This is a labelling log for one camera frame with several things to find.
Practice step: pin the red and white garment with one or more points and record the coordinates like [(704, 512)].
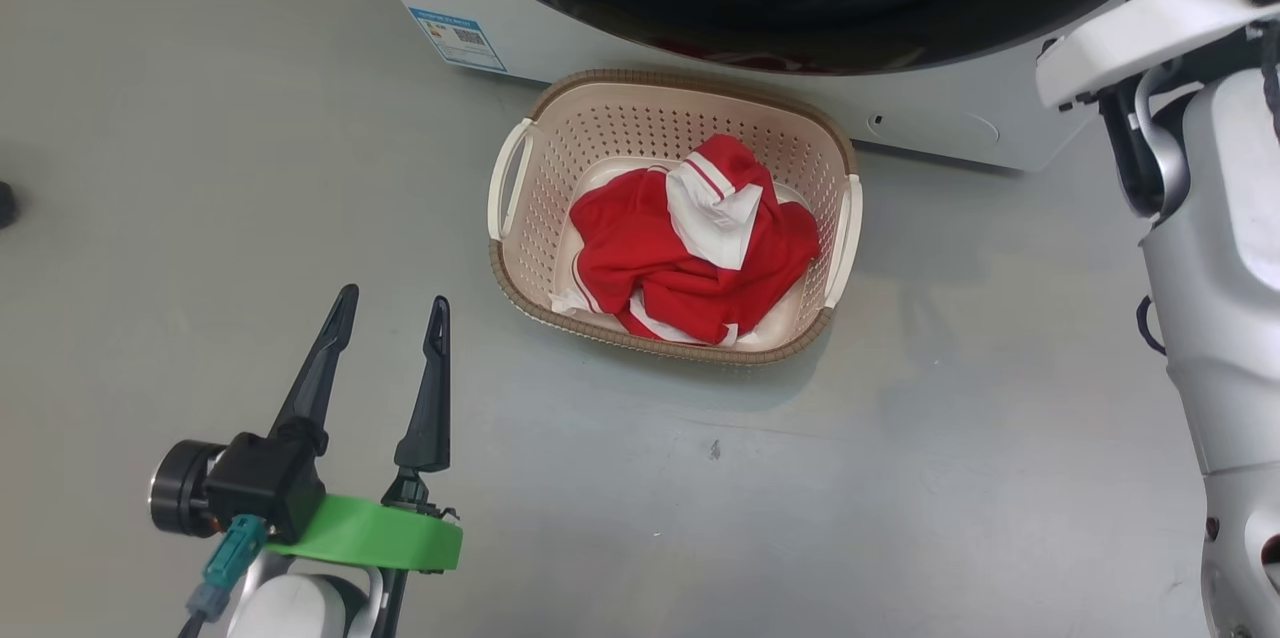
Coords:
[(650, 258)]

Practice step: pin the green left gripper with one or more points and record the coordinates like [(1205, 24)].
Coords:
[(380, 533)]

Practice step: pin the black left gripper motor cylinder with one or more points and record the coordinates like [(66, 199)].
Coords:
[(180, 488)]

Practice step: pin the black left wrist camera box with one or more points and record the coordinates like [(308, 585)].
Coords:
[(265, 478)]

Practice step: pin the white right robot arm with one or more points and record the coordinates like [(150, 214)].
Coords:
[(1220, 318)]

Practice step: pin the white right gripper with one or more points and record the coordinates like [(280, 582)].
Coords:
[(1130, 33)]

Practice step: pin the blue energy label sticker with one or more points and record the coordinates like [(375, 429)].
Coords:
[(458, 40)]

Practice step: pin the white front-load washing machine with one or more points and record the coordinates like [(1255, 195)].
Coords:
[(560, 38)]

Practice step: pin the round grey filter access cover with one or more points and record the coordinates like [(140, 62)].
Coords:
[(930, 126)]

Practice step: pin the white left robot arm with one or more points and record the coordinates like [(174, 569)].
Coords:
[(300, 613)]

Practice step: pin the cream laundry basket brown rim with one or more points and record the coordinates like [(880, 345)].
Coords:
[(610, 128)]

